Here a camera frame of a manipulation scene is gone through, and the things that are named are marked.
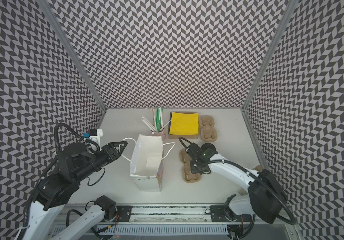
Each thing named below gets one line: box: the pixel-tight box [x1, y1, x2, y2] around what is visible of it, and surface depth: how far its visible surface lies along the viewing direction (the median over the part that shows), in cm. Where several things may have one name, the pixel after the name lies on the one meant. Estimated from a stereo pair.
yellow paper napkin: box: [169, 112, 199, 136], surface depth 105 cm
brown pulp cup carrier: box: [179, 148, 202, 184], surface depth 87 cm
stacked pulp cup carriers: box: [199, 115, 218, 143], surface depth 101 cm
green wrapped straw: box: [155, 107, 164, 132], surface depth 96 cm
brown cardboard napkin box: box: [168, 112, 200, 140], surface depth 104 cm
